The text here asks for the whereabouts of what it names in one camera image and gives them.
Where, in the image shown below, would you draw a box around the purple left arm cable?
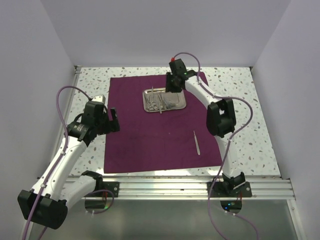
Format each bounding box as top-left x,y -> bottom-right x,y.
22,85 -> 115,240

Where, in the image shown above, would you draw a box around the steel instrument tray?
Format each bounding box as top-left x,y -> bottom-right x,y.
142,87 -> 187,113

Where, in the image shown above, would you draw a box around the steel scalpel handle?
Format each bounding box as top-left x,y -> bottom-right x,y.
193,131 -> 201,156

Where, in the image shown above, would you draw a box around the aluminium front rail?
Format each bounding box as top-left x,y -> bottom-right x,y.
102,175 -> 296,200

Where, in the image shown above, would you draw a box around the steel forceps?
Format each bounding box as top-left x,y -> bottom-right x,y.
157,93 -> 163,114

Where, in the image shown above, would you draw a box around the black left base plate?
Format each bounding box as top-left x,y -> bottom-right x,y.
102,181 -> 120,198

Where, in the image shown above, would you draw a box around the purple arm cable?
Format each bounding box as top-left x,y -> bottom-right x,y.
172,51 -> 259,240
22,85 -> 115,240

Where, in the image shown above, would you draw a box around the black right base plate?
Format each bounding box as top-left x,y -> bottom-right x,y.
210,181 -> 253,198

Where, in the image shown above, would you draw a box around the steel instruments in tray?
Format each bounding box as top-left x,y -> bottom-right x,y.
159,92 -> 178,110

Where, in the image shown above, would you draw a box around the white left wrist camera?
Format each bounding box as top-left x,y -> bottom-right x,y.
92,94 -> 106,105

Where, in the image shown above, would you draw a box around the steel ring-handled scissors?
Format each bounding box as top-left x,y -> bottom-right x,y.
147,87 -> 157,111

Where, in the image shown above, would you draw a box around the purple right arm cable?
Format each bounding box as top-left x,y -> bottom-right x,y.
172,51 -> 259,240

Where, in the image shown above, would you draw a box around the purple surgical cloth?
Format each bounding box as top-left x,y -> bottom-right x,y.
103,75 -> 222,174

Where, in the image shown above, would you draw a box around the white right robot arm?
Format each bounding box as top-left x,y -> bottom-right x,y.
165,58 -> 246,197

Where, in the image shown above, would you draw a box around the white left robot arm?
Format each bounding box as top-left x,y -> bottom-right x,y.
17,101 -> 120,230

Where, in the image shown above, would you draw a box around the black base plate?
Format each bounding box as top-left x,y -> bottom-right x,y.
102,181 -> 120,198
210,181 -> 253,198

